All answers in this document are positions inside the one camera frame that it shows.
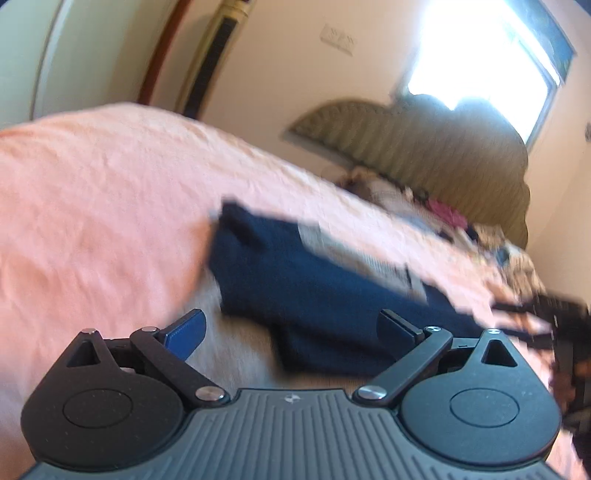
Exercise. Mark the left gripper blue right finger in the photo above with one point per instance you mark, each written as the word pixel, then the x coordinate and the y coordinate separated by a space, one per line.
pixel 397 332

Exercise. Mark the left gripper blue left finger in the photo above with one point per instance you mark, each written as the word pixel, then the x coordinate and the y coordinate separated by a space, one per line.
pixel 184 335

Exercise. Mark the navy and grey knit sweater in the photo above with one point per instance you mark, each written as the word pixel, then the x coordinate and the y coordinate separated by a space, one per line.
pixel 322 316

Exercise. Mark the pile of mixed clothes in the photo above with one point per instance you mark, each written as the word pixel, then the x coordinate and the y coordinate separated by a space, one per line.
pixel 515 265

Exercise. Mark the magenta garment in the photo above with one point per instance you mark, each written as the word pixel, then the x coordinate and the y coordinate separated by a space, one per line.
pixel 447 214

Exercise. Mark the pink bed sheet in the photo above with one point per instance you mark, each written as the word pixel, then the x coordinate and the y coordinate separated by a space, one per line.
pixel 107 221

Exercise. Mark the olive striped headboard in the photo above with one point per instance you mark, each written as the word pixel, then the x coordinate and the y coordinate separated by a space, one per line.
pixel 470 157

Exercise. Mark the gold tower fan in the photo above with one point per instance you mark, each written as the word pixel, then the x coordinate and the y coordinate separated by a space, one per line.
pixel 210 54

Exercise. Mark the bright window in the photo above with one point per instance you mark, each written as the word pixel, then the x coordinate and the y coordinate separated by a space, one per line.
pixel 512 54

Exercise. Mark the brown wooden door frame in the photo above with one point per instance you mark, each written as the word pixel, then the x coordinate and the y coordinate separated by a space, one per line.
pixel 161 49

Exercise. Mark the white wall socket plate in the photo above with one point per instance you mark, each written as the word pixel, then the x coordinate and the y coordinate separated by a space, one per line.
pixel 338 39

